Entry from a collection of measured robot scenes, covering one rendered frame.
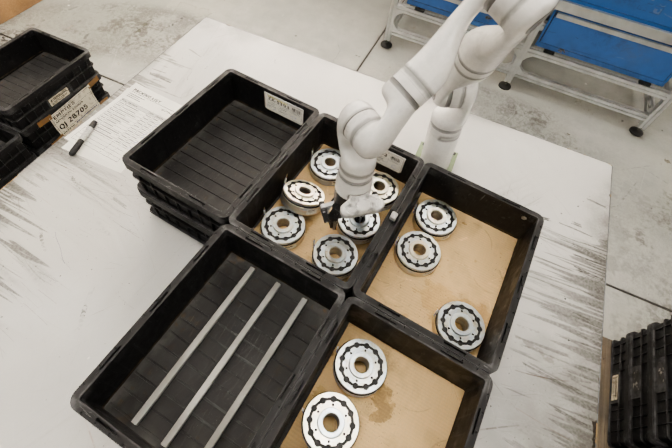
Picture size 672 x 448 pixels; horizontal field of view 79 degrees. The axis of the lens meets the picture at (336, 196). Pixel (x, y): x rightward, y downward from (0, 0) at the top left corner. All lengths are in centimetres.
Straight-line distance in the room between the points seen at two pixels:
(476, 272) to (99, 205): 100
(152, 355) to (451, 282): 65
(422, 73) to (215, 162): 63
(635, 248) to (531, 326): 142
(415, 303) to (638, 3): 212
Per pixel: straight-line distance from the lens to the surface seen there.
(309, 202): 96
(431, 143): 122
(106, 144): 142
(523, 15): 72
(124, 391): 92
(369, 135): 68
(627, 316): 231
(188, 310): 93
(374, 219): 99
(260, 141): 116
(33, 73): 214
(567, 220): 141
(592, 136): 294
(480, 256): 105
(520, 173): 145
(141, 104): 151
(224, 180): 108
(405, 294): 95
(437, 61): 70
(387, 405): 88
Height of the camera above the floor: 169
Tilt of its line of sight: 55 degrees down
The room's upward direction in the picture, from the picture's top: 9 degrees clockwise
